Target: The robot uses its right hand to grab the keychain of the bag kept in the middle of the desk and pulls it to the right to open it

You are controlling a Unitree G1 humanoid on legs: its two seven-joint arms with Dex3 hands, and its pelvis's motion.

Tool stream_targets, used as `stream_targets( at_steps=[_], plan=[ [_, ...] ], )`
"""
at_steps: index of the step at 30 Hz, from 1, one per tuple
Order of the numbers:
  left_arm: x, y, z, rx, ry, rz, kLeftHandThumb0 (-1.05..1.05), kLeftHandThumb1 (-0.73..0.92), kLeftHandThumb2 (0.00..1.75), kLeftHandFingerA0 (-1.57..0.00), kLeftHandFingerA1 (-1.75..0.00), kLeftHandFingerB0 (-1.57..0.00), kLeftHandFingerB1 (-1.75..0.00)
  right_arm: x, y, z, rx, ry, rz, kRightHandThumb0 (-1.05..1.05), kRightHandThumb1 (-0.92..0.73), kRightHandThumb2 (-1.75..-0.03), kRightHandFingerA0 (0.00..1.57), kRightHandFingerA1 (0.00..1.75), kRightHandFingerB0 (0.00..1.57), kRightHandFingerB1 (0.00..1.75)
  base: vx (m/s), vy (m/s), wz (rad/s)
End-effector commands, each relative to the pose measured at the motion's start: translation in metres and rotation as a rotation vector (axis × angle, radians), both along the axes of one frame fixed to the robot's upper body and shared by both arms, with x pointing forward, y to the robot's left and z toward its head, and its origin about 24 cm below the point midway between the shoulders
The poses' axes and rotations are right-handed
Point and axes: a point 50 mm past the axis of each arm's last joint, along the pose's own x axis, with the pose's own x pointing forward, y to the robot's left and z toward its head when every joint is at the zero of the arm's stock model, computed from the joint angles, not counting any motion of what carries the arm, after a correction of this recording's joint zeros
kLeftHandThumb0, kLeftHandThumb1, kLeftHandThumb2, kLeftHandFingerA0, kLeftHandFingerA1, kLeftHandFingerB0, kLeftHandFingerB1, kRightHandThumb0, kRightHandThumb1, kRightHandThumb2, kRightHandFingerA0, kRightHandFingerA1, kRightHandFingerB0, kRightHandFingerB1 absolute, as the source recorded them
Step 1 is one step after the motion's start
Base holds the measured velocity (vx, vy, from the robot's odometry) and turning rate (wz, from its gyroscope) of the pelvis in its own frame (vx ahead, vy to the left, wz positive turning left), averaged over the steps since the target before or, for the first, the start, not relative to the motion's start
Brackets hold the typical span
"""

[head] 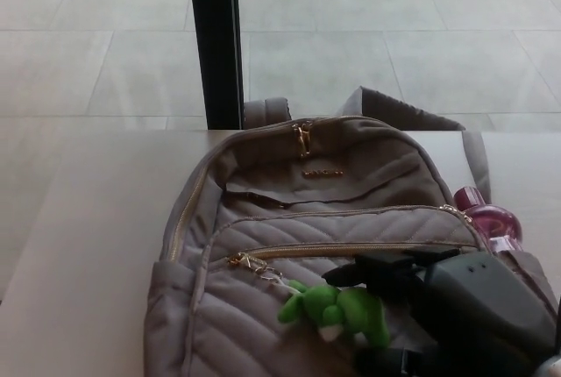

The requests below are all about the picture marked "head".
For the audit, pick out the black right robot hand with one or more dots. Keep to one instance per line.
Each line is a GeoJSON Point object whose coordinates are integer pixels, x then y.
{"type": "Point", "coordinates": [473, 307]}

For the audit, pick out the grey quilted backpack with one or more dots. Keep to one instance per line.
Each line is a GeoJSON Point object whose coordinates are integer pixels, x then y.
{"type": "Point", "coordinates": [263, 329]}

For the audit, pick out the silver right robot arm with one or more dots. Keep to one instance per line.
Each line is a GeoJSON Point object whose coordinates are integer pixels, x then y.
{"type": "Point", "coordinates": [548, 368]}

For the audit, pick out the purple transparent water bottle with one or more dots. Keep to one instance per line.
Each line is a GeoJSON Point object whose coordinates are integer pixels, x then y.
{"type": "Point", "coordinates": [499, 223]}

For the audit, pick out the black window frame post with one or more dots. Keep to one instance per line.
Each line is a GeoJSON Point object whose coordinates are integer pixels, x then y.
{"type": "Point", "coordinates": [217, 44]}

